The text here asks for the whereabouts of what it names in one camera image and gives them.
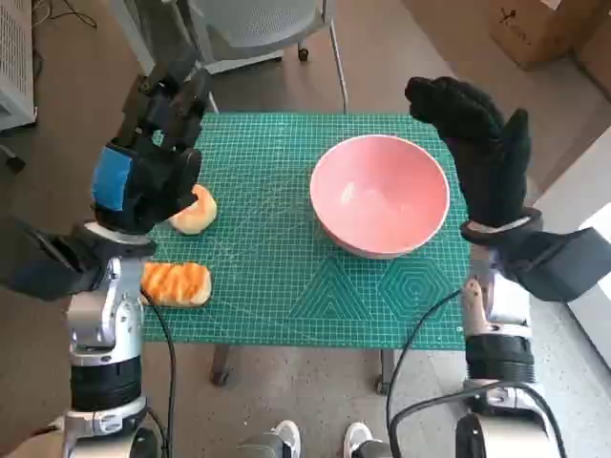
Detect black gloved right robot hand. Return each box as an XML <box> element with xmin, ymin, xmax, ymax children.
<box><xmin>404</xmin><ymin>75</ymin><xmax>533</xmax><ymax>226</ymax></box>

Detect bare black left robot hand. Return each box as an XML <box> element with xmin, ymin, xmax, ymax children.
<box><xmin>90</xmin><ymin>47</ymin><xmax>215</xmax><ymax>236</ymax></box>

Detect round golden bread bun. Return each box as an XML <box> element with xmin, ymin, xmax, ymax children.
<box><xmin>167</xmin><ymin>184</ymin><xmax>219</xmax><ymax>237</ymax></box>

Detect rectangular striped orange bread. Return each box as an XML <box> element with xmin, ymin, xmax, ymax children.
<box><xmin>140</xmin><ymin>260</ymin><xmax>213</xmax><ymax>307</ymax></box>

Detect pink bowl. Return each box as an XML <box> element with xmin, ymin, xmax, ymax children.
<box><xmin>308</xmin><ymin>135</ymin><xmax>452</xmax><ymax>260</ymax></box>

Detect brown cardboard box with print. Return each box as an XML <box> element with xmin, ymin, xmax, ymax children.
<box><xmin>489</xmin><ymin>0</ymin><xmax>605</xmax><ymax>72</ymax></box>

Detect plain brown cardboard box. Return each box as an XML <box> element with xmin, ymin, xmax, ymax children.
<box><xmin>572</xmin><ymin>23</ymin><xmax>611</xmax><ymax>104</ymax></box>

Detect green cutting mat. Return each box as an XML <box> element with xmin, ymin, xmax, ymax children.
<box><xmin>140</xmin><ymin>113</ymin><xmax>472</xmax><ymax>352</ymax></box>

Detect white perforated cabinet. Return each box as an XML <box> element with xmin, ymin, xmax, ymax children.
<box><xmin>0</xmin><ymin>0</ymin><xmax>38</xmax><ymax>131</ymax></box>

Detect dark table leg with caster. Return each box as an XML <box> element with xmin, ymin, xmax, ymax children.
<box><xmin>375</xmin><ymin>349</ymin><xmax>397</xmax><ymax>396</ymax></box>
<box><xmin>210</xmin><ymin>345</ymin><xmax>231</xmax><ymax>386</ymax></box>

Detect white side table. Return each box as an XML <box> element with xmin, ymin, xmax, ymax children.
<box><xmin>532</xmin><ymin>137</ymin><xmax>611</xmax><ymax>373</ymax></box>

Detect grey mesh chair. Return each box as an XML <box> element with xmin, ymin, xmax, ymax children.
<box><xmin>142</xmin><ymin>0</ymin><xmax>349</xmax><ymax>115</ymax></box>

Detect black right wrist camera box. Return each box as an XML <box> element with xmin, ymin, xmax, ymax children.
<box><xmin>500</xmin><ymin>226</ymin><xmax>611</xmax><ymax>302</ymax></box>

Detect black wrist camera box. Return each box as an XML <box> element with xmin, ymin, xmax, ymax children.
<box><xmin>500</xmin><ymin>226</ymin><xmax>611</xmax><ymax>302</ymax></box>
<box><xmin>0</xmin><ymin>217</ymin><xmax>116</xmax><ymax>302</ymax></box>

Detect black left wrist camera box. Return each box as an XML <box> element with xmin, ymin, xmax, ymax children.
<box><xmin>0</xmin><ymin>217</ymin><xmax>116</xmax><ymax>302</ymax></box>

